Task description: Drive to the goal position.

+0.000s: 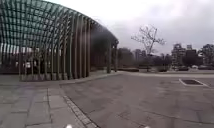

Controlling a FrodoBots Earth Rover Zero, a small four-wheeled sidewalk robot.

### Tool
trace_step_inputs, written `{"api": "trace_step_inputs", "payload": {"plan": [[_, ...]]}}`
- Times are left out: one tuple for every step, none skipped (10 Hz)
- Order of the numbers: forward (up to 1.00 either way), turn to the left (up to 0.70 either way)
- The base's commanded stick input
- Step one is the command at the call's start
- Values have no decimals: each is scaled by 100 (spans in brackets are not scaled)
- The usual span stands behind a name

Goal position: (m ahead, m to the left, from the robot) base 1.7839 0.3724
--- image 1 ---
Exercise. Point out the low hedge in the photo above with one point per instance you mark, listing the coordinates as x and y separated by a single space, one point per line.
128 69

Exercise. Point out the row of dark trees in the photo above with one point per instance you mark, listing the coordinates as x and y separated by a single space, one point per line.
141 60

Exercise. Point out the grey stone paved plaza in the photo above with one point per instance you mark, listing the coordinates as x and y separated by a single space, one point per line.
128 103

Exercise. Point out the bare tree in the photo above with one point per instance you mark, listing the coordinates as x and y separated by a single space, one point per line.
148 38

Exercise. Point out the green ribbed canopy structure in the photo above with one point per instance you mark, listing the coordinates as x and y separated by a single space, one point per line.
45 40

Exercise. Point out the dark ground grate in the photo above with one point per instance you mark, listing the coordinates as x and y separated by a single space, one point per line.
191 82

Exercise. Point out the group of distant buildings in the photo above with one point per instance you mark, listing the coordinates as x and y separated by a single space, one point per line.
195 55

